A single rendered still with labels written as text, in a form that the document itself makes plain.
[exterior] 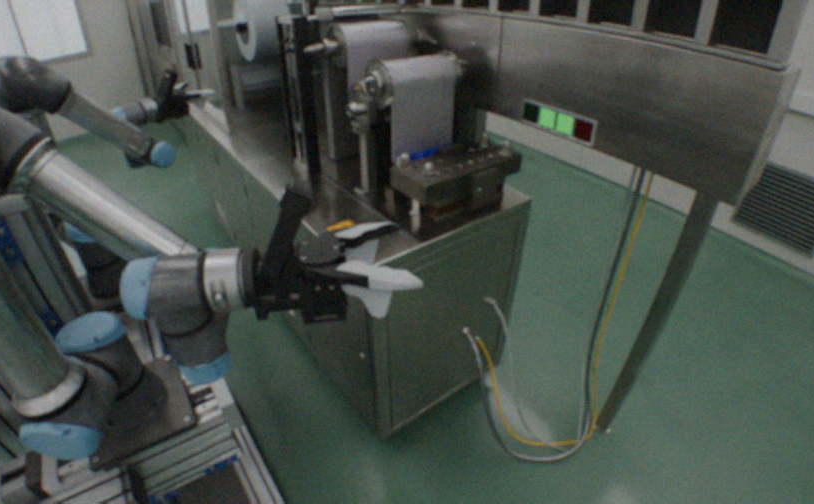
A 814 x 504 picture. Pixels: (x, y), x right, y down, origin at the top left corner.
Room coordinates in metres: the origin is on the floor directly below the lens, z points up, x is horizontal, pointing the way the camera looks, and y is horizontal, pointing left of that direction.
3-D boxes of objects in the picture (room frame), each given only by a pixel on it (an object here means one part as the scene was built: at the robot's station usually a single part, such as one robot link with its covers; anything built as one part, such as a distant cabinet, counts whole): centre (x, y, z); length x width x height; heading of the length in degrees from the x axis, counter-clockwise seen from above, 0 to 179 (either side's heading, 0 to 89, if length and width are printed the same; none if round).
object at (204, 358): (0.39, 0.29, 1.12); 0.11 x 0.08 x 0.11; 10
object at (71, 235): (0.86, 0.87, 0.98); 0.13 x 0.12 x 0.14; 61
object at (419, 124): (1.27, -0.05, 1.11); 0.23 x 0.01 x 0.18; 127
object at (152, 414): (0.46, 0.57, 0.87); 0.15 x 0.15 x 0.10
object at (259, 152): (2.02, 0.62, 0.88); 2.52 x 0.66 x 0.04; 37
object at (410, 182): (1.20, -0.16, 1.00); 0.40 x 0.16 x 0.06; 127
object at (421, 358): (2.02, 0.61, 0.43); 2.52 x 0.64 x 0.86; 37
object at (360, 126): (1.25, 0.13, 1.05); 0.06 x 0.05 x 0.31; 127
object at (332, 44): (1.43, 0.25, 1.33); 0.06 x 0.06 x 0.06; 37
